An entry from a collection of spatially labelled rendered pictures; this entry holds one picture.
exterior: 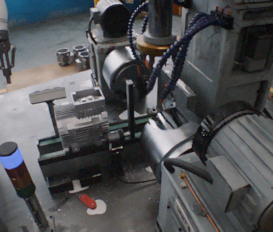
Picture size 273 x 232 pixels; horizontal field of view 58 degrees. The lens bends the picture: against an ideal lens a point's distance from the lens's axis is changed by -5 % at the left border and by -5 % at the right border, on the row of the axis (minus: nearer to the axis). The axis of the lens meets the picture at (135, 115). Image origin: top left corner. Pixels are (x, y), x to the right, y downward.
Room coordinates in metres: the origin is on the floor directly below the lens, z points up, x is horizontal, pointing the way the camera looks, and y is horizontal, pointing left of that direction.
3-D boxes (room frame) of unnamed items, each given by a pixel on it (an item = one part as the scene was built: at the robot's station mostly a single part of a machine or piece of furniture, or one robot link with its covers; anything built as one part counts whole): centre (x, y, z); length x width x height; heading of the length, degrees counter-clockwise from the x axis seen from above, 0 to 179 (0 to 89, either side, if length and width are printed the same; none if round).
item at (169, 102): (0.98, -0.15, 1.02); 0.15 x 0.02 x 0.15; 18
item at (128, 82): (0.78, 0.02, 1.12); 0.04 x 0.03 x 0.26; 108
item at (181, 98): (1.00, -0.21, 0.97); 0.30 x 0.11 x 0.34; 18
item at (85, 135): (0.86, 0.23, 1.01); 0.20 x 0.19 x 0.19; 109
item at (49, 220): (0.50, 0.36, 1.01); 0.08 x 0.08 x 0.42; 18
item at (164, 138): (0.63, -0.17, 1.04); 0.41 x 0.25 x 0.25; 18
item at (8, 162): (0.50, 0.36, 1.19); 0.06 x 0.06 x 0.04
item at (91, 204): (0.61, 0.20, 0.81); 0.09 x 0.03 x 0.02; 50
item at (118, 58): (1.29, 0.05, 1.04); 0.37 x 0.25 x 0.25; 18
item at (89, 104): (0.87, 0.19, 1.11); 0.12 x 0.11 x 0.07; 109
